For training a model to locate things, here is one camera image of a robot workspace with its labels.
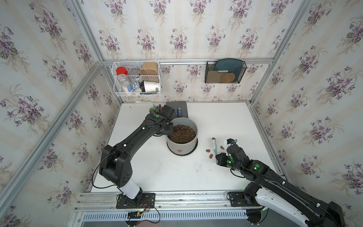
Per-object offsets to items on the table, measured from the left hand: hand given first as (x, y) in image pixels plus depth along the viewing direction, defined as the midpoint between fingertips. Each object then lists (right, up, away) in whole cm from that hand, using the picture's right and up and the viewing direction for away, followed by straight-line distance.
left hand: (171, 131), depth 85 cm
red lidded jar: (-33, +39, +6) cm, 52 cm away
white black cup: (-15, +29, +7) cm, 33 cm away
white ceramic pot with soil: (+8, -5, +1) cm, 10 cm away
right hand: (+27, -13, -6) cm, 30 cm away
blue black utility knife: (+5, +12, +19) cm, 24 cm away
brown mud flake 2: (+25, -16, +4) cm, 30 cm away
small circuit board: (-18, -41, -14) cm, 47 cm away
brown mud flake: (+24, -13, +6) cm, 28 cm away
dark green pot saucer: (+10, -14, +2) cm, 18 cm away
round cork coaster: (+39, +37, +13) cm, 55 cm away
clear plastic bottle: (-31, +31, +5) cm, 44 cm away
